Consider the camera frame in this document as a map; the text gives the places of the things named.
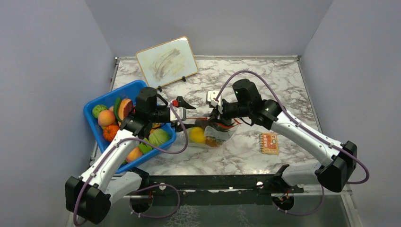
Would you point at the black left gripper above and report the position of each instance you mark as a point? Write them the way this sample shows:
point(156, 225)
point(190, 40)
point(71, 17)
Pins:
point(182, 103)

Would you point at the small orange notebook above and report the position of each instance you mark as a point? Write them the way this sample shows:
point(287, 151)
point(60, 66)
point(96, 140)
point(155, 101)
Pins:
point(269, 143)

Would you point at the small green toy cabbage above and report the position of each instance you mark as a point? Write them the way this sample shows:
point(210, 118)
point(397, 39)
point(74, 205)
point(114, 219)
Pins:
point(98, 109)

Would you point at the white drawing board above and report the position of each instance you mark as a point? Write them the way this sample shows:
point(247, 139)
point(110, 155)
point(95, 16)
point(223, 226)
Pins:
point(167, 63)

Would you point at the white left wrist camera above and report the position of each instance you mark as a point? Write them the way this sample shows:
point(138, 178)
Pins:
point(177, 113)

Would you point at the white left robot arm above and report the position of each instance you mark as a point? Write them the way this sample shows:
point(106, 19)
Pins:
point(86, 195)

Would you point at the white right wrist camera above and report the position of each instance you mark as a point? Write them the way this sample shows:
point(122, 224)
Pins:
point(213, 101)

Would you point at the green toy starfruit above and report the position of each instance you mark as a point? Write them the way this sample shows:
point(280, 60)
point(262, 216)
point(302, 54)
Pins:
point(144, 148)

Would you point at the clear orange-zip bag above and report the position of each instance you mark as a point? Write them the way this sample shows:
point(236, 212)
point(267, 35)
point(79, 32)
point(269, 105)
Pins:
point(203, 122)

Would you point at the small orange toy pumpkin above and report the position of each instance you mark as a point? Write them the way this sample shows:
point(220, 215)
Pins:
point(110, 131)

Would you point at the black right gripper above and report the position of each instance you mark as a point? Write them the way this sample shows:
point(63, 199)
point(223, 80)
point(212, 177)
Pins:
point(215, 116)

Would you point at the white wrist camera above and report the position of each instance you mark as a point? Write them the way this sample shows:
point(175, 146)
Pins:
point(213, 101)
point(177, 113)

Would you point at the toy pineapple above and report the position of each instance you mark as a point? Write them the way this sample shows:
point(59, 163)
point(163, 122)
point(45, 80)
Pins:
point(216, 136)

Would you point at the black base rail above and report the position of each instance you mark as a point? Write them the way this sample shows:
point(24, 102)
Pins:
point(198, 190)

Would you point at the orange toy peach front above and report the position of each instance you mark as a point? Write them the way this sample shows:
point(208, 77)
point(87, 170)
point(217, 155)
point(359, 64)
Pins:
point(133, 155)

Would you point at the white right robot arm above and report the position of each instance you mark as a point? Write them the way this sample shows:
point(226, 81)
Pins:
point(335, 160)

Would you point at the green toy pepper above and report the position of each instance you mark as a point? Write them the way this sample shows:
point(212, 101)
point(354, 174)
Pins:
point(116, 109)

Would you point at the yellow toy pear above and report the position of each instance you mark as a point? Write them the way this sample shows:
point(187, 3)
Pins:
point(196, 135)

